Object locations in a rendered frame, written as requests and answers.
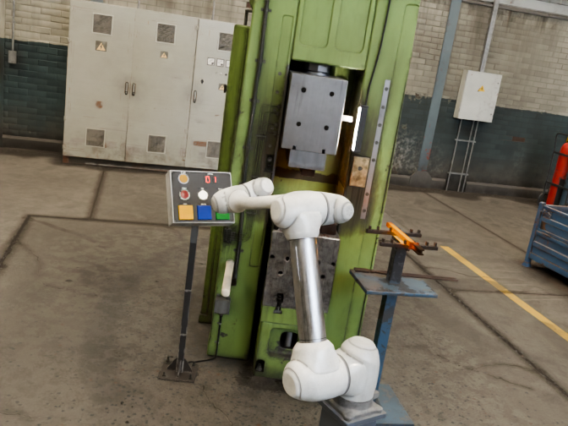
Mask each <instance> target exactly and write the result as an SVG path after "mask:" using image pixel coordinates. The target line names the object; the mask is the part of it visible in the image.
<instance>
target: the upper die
mask: <svg viewBox="0 0 568 426"><path fill-rule="evenodd" d="M286 157H287V165H288V166H289V167H298V168H304V169H311V170H317V171H324V170H325V161H326V154H325V153H324V151H323V150H322V153H315V152H309V151H302V150H295V146H293V147H292V150H291V149H286Z"/></svg>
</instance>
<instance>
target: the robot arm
mask: <svg viewBox="0 0 568 426"><path fill-rule="evenodd" d="M273 190H274V186H273V183H272V181H271V180H270V179H269V178H267V177H259V178H257V179H254V180H251V181H249V182H247V183H244V184H241V185H236V186H232V187H229V188H224V189H222V190H220V191H218V192H217V193H215V194H214V195H213V196H212V199H211V205H212V208H213V210H214V211H215V212H217V213H220V214H226V213H229V214H231V213H240V212H243V211H245V210H261V209H270V217H271V220H272V221H273V222H274V224H275V225H276V226H278V227H279V228H281V229H282V231H283V233H284V236H285V238H286V239H287V240H289V243H290V252H291V261H292V277H293V285H294V295H295V304H296V312H297V321H298V338H299V342H297V343H296V345H295V346H294V348H293V349H292V357H291V361H290V362H289V363H287V365H286V367H285V368H284V371H283V376H282V384H283V386H284V389H285V391H286V393H287V394H288V395H289V396H291V397H293V398H295V399H298V400H300V401H312V402H315V401H326V402H328V403H329V404H330V405H331V406H332V407H333V408H334V409H335V410H336V411H337V412H338V413H340V414H341V415H342V417H343V419H344V420H345V421H347V422H351V421H352V420H353V419H356V418H361V417H365V416H368V415H371V414H375V413H382V412H383V408H382V407H381V406H380V405H378V404H376V403H375V402H374V401H373V400H374V399H375V398H377V397H379V392H378V391H377V390H376V389H375V388H376V385H377V380H378V376H379V371H380V356H379V352H378V349H377V347H376V346H375V344H374V343H373V342H372V341H371V340H370V339H368V338H365V337H362V336H353V337H351V338H348V339H347V340H345V341H344V342H343V343H342V344H341V347H340V348H338V349H337V350H335V348H334V345H333V344H332V343H331V342H330V341H329V340H327V339H326V333H325V317H324V309H323V300H322V291H321V283H320V268H319V259H318V250H317V242H316V238H317V237H318V235H319V232H320V226H324V225H330V224H334V223H338V224H341V223H344V222H346V221H349V220H350V219H351V218H352V215H353V212H354V210H353V206H352V203H351V202H350V201H349V200H348V199H346V198H345V197H343V196H341V195H338V194H331V193H325V192H314V191H294V192H291V193H288V194H278V195H271V194H272V193H273Z"/></svg>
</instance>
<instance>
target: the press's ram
mask: <svg viewBox="0 0 568 426"><path fill-rule="evenodd" d="M347 84H348V81H347V80H345V79H342V78H340V77H337V76H331V75H329V76H322V75H316V74H306V73H304V72H302V71H296V70H291V69H289V74H288V80H287V91H286V97H285V103H284V109H283V115H282V121H281V132H280V141H281V147H282V148H285V149H291V150H292V147H293V146H295V150H302V151H309V152H315V153H322V150H323V151H324V153H325V154H328V155H334V156H335V155H336V150H337V145H338V139H339V134H340V129H341V121H346V122H352V116H347V115H342V114H343V109H344V104H345V99H346V93H347Z"/></svg>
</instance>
